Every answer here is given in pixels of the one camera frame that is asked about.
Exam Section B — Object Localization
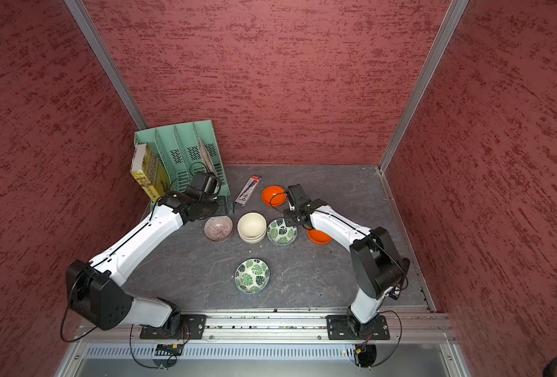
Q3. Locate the orange bowl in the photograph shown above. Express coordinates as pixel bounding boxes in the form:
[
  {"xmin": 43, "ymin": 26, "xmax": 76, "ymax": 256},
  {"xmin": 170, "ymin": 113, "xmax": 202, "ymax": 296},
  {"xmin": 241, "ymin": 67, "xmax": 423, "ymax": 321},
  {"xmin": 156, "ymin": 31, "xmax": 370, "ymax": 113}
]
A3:
[
  {"xmin": 261, "ymin": 185, "xmax": 286, "ymax": 207},
  {"xmin": 307, "ymin": 229, "xmax": 332, "ymax": 245}
]

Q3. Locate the purple striped bowl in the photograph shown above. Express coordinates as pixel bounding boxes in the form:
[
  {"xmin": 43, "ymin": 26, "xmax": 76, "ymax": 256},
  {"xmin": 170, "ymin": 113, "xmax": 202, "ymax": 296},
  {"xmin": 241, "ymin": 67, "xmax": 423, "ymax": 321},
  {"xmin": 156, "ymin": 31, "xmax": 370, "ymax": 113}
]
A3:
[{"xmin": 204, "ymin": 216, "xmax": 234, "ymax": 243}]

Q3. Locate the green leaf bowl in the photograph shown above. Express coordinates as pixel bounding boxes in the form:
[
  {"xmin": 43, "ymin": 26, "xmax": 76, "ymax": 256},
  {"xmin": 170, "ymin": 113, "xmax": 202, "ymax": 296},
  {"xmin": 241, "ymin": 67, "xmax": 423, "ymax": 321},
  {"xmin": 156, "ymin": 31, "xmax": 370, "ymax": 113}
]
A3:
[
  {"xmin": 234, "ymin": 259, "xmax": 271, "ymax": 295},
  {"xmin": 267, "ymin": 218, "xmax": 298, "ymax": 246}
]

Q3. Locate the cream bowl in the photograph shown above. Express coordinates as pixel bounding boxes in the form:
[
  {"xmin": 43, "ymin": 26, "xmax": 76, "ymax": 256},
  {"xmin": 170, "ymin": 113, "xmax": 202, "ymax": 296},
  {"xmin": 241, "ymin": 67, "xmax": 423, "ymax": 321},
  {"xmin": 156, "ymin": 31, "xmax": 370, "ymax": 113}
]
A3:
[
  {"xmin": 239, "ymin": 229, "xmax": 266, "ymax": 244},
  {"xmin": 237, "ymin": 212, "xmax": 267, "ymax": 236}
]

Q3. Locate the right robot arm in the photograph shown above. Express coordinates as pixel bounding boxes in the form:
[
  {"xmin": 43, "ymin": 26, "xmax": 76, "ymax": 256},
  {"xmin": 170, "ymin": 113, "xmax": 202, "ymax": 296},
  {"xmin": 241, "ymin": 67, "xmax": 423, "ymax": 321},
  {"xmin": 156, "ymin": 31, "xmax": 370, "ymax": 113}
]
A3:
[{"xmin": 283, "ymin": 185, "xmax": 410, "ymax": 325}]

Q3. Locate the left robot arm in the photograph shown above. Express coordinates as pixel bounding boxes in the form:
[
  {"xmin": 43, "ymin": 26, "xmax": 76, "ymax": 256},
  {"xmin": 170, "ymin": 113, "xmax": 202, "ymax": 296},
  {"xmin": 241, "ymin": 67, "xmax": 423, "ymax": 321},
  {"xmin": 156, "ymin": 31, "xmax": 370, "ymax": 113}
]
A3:
[{"xmin": 66, "ymin": 172, "xmax": 222, "ymax": 339}]

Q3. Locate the grey folder in organizer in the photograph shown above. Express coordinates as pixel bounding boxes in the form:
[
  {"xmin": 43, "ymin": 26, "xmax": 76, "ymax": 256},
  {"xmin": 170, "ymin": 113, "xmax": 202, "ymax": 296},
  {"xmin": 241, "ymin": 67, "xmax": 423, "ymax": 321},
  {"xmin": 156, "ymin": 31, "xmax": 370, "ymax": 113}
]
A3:
[{"xmin": 198, "ymin": 138, "xmax": 219, "ymax": 178}]

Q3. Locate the pen blister pack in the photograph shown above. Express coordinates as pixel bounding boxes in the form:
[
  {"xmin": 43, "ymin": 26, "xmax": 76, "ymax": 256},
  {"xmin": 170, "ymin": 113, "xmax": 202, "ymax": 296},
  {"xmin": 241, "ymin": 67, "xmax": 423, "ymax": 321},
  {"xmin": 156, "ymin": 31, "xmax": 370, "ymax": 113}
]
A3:
[{"xmin": 235, "ymin": 175, "xmax": 261, "ymax": 206}]

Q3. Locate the green file organizer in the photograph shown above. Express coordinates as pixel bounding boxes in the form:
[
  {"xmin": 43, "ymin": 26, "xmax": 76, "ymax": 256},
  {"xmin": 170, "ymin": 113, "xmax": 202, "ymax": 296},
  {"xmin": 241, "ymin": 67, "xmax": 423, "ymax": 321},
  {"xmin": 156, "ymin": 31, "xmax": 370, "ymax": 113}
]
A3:
[{"xmin": 134, "ymin": 120, "xmax": 234, "ymax": 205}]

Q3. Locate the yellow book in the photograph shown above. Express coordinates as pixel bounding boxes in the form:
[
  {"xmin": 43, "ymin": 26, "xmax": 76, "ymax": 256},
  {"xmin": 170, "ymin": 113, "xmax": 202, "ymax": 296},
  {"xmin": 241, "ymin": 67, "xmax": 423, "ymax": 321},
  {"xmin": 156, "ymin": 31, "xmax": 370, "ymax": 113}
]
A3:
[{"xmin": 130, "ymin": 144, "xmax": 170, "ymax": 202}]

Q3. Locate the black stapler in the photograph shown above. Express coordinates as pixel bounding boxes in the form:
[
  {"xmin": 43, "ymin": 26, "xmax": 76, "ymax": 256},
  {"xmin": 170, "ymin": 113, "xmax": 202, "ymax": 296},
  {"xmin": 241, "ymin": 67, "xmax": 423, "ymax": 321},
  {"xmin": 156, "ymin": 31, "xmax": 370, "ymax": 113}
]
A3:
[{"xmin": 388, "ymin": 281, "xmax": 409, "ymax": 300}]

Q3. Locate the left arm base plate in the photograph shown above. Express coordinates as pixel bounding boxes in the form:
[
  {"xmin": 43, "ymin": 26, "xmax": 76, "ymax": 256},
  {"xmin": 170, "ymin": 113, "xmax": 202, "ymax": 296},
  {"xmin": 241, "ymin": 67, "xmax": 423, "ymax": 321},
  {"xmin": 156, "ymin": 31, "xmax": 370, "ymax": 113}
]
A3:
[{"xmin": 140, "ymin": 314, "xmax": 207, "ymax": 340}]

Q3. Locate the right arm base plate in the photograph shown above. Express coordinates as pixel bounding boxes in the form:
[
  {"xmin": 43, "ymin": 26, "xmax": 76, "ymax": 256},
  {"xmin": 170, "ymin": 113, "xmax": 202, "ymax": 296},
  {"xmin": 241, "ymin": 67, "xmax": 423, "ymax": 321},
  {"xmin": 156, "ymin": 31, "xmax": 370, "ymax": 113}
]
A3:
[{"xmin": 327, "ymin": 315, "xmax": 391, "ymax": 341}]

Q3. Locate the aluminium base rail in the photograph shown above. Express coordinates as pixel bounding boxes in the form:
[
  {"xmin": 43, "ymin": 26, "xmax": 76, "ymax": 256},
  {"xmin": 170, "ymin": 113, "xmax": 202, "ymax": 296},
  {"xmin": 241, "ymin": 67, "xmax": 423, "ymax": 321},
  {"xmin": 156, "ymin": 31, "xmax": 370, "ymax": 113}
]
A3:
[{"xmin": 78, "ymin": 308, "xmax": 458, "ymax": 345}]

